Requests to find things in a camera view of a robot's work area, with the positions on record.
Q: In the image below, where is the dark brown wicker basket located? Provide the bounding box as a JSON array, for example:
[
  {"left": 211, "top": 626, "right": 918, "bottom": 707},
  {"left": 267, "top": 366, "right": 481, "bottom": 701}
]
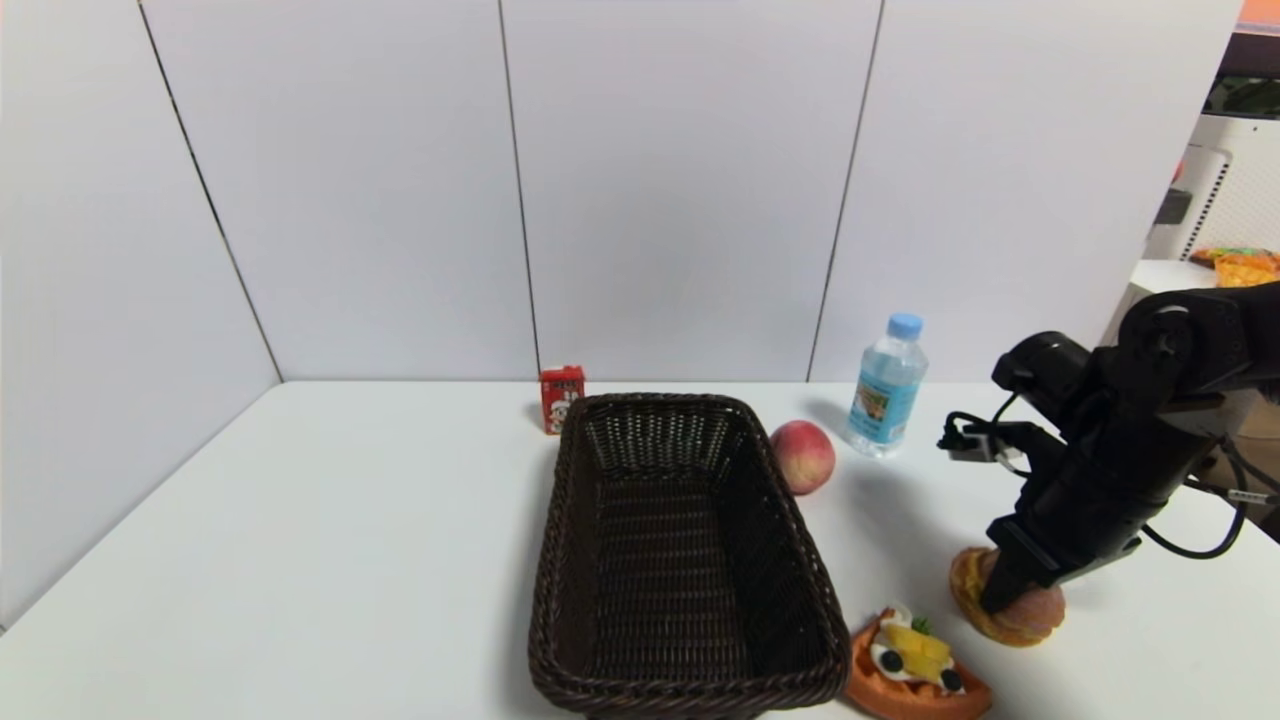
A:
[{"left": 528, "top": 392, "right": 853, "bottom": 720}]

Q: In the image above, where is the clear water bottle blue label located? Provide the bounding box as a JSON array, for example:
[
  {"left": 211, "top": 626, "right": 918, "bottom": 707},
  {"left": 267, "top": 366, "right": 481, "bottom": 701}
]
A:
[{"left": 846, "top": 313, "right": 929, "bottom": 459}]

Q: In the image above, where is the orange waffle cake with fruit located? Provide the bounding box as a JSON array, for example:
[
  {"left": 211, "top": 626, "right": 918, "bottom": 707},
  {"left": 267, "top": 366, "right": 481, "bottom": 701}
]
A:
[{"left": 845, "top": 603, "right": 993, "bottom": 720}]

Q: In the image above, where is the red yellow peach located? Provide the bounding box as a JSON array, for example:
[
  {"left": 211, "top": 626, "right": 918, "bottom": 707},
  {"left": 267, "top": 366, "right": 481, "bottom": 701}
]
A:
[{"left": 768, "top": 420, "right": 837, "bottom": 497}]

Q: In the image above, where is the red drink carton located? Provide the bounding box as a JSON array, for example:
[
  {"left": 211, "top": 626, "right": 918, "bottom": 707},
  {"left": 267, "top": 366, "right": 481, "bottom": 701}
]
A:
[{"left": 540, "top": 365, "right": 587, "bottom": 436}]

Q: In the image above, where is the round brown bread bun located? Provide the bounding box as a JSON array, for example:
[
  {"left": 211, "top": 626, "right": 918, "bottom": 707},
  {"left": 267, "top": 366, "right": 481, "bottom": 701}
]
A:
[{"left": 948, "top": 545, "right": 1067, "bottom": 648}]

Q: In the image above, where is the black cable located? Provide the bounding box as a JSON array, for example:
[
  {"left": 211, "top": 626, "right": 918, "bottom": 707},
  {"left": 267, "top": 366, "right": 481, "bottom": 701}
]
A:
[{"left": 1140, "top": 440, "right": 1253, "bottom": 561}]

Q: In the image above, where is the white perforated appliance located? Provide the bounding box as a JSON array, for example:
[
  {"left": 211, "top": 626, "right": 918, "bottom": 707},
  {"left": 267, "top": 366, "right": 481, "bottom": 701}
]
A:
[{"left": 1145, "top": 115, "right": 1280, "bottom": 263}]

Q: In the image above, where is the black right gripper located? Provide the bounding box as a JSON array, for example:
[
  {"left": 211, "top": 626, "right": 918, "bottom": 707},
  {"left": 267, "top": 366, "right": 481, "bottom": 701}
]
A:
[{"left": 978, "top": 438, "right": 1197, "bottom": 615}]

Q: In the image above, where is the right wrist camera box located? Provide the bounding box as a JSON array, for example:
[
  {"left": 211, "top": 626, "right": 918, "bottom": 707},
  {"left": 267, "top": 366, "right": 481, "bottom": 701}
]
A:
[{"left": 938, "top": 420, "right": 1041, "bottom": 467}]

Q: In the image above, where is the orange yellow snack bag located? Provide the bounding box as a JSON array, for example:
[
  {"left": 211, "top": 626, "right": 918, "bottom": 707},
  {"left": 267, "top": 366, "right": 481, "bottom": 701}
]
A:
[{"left": 1190, "top": 246, "right": 1280, "bottom": 289}]

